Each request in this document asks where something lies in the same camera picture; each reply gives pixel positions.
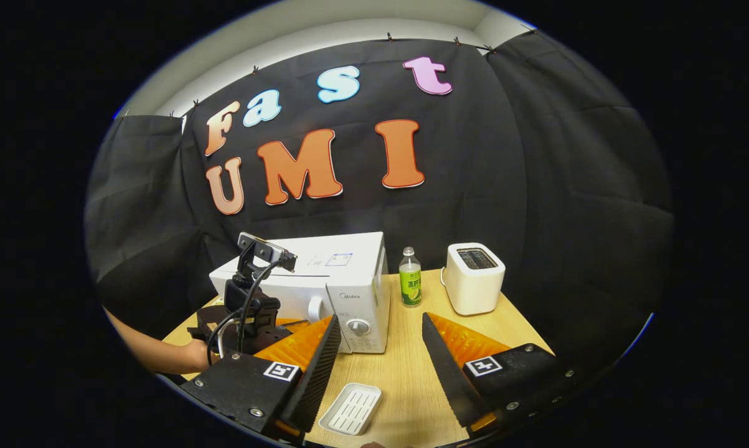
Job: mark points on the black backdrop cloth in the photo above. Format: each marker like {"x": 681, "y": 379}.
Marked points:
{"x": 505, "y": 186}

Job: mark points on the green label drink bottle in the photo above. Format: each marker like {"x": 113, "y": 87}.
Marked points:
{"x": 410, "y": 289}

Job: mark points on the white ridged tray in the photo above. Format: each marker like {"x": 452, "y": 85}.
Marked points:
{"x": 349, "y": 409}

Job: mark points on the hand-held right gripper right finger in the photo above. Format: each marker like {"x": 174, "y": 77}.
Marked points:
{"x": 452, "y": 379}

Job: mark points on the white microwave oven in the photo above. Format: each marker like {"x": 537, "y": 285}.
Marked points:
{"x": 355, "y": 261}

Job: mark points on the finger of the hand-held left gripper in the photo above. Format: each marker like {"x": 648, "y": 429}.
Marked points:
{"x": 290, "y": 322}

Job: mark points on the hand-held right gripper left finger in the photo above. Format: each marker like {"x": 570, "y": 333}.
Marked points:
{"x": 315, "y": 379}

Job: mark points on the white toaster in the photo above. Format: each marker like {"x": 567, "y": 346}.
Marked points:
{"x": 474, "y": 292}

